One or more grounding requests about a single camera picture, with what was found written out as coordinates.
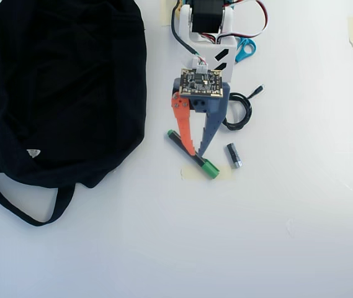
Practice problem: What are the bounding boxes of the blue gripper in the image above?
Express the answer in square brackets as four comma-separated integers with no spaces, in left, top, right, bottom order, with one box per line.
[171,78,230,158]

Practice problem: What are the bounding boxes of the black fabric bag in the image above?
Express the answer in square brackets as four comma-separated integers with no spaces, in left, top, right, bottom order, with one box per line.
[0,0,148,227]

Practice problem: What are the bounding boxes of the black marker green cap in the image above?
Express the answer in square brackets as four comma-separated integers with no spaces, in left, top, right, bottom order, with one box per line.
[166,129,221,180]

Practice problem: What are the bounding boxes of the wide beige tape strip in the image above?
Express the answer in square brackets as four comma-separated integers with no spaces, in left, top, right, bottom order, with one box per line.
[180,165,235,181]

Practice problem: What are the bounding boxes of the small black battery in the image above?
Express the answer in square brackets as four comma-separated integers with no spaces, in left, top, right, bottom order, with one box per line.
[225,142,243,169]

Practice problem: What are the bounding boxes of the black braided USB cable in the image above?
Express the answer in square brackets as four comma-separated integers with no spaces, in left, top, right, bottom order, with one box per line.
[221,83,265,132]

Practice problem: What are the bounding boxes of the camera circuit board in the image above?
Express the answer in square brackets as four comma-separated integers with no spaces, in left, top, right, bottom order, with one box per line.
[178,67,224,99]

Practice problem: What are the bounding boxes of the teal handled scissors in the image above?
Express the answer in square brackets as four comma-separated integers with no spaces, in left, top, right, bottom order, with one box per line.
[234,37,257,65]

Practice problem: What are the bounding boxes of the black camera cable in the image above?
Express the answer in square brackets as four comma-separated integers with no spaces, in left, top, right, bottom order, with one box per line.
[171,4,202,60]

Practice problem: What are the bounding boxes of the white red servo wires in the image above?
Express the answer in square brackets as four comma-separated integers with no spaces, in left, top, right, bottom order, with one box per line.
[216,0,272,44]

